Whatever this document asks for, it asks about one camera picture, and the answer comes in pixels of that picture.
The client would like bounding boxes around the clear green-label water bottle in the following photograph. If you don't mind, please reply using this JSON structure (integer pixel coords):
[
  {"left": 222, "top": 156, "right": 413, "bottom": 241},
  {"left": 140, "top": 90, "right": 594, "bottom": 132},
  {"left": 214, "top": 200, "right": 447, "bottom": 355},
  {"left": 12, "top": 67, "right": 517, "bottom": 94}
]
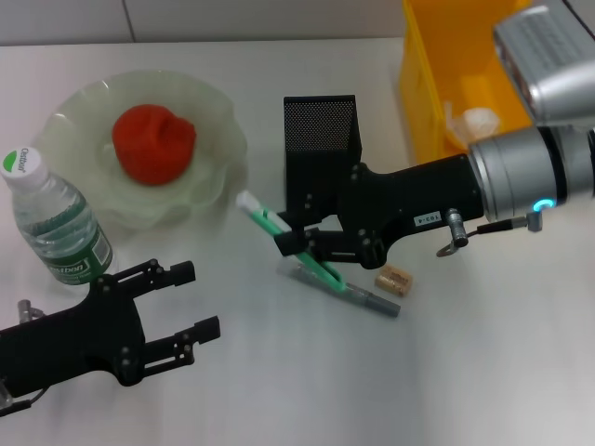
[{"left": 0, "top": 146, "right": 115, "bottom": 297}]

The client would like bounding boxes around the small wooden pencil sharpener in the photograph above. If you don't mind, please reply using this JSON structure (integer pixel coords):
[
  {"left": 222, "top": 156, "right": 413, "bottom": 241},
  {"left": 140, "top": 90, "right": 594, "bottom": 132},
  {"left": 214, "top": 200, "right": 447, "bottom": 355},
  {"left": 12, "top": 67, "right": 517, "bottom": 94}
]
[{"left": 374, "top": 263, "right": 415, "bottom": 295}]

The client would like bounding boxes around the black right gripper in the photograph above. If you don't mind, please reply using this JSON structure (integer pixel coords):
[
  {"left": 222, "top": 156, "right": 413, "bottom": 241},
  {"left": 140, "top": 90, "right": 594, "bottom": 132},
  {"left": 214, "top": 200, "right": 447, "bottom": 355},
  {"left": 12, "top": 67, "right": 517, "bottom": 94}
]
[{"left": 274, "top": 154, "right": 488, "bottom": 271}]

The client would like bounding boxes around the grey pen with clear cap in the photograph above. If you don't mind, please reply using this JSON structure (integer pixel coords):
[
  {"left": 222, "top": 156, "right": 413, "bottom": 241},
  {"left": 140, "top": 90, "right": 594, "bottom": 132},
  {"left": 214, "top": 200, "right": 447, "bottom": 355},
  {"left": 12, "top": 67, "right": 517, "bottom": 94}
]
[{"left": 276, "top": 259, "right": 402, "bottom": 320}]

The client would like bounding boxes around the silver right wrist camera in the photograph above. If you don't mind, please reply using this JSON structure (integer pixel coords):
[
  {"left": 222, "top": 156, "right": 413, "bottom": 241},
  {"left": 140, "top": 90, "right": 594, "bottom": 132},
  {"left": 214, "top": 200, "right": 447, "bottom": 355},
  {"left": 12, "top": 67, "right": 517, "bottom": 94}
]
[{"left": 492, "top": 3, "right": 595, "bottom": 127}]

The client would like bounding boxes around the green utility knife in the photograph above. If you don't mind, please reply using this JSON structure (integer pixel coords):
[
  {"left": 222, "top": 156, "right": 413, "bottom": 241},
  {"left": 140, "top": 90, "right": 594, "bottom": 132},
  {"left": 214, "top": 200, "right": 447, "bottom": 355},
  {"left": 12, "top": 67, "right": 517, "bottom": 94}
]
[{"left": 235, "top": 190, "right": 348, "bottom": 295}]

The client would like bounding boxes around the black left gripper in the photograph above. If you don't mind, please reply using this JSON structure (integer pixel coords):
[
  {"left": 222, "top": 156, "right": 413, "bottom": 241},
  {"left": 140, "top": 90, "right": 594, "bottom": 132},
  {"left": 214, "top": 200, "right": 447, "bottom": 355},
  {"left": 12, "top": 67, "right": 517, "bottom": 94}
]
[{"left": 0, "top": 259, "right": 222, "bottom": 397}]

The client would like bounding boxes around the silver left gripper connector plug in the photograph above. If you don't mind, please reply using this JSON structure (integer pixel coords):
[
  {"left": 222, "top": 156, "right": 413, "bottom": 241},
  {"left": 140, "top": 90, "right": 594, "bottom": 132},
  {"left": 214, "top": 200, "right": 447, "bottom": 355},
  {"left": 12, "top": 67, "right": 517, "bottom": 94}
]
[{"left": 17, "top": 299, "right": 46, "bottom": 322}]

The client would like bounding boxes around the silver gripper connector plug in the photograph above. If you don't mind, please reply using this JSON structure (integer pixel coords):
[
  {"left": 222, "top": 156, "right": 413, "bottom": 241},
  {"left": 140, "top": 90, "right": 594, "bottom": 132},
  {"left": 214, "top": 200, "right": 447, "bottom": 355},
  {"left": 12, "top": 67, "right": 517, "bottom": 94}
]
[
  {"left": 444, "top": 208, "right": 470, "bottom": 245},
  {"left": 17, "top": 299, "right": 46, "bottom": 322}
]

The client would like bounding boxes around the white paper ball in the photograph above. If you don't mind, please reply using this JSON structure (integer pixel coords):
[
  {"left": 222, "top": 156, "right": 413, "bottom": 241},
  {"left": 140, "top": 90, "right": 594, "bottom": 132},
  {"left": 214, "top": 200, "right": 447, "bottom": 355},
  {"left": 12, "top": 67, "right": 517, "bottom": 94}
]
[{"left": 443, "top": 100, "right": 503, "bottom": 141}]

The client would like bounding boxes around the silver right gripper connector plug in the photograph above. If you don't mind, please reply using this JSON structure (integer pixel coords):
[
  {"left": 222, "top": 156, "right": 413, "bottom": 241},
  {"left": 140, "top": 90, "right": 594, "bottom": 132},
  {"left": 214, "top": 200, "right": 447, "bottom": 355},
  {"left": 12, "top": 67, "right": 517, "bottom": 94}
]
[{"left": 444, "top": 208, "right": 470, "bottom": 245}]

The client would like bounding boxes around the yellow plastic storage bin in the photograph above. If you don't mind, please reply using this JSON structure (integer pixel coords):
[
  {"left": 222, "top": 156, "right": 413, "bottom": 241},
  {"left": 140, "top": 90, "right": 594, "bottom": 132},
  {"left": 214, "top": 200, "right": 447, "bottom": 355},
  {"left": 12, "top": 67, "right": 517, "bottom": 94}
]
[{"left": 398, "top": 0, "right": 536, "bottom": 167}]

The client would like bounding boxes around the dark left gripper cable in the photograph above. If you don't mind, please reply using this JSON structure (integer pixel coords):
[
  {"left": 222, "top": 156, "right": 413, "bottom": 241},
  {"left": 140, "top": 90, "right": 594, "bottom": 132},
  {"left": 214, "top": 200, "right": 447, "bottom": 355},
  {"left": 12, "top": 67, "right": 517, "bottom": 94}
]
[{"left": 0, "top": 386, "right": 48, "bottom": 415}]

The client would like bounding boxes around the orange fruit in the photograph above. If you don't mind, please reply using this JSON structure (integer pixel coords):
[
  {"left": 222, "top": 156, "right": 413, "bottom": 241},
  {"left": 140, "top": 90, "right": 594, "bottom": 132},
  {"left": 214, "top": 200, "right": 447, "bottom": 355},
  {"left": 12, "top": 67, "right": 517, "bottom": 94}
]
[{"left": 111, "top": 104, "right": 197, "bottom": 188}]

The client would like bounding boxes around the translucent green fruit plate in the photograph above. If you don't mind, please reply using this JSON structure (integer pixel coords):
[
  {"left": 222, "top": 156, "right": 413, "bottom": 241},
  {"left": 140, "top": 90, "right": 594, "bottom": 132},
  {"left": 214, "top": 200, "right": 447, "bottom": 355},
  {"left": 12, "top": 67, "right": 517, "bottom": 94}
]
[{"left": 38, "top": 69, "right": 250, "bottom": 231}]

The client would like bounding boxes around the black mesh pen holder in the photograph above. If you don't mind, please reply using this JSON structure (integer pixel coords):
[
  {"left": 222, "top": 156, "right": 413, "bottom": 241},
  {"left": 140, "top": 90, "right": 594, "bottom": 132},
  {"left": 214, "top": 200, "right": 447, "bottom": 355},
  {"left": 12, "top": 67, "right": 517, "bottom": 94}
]
[{"left": 282, "top": 94, "right": 364, "bottom": 225}]

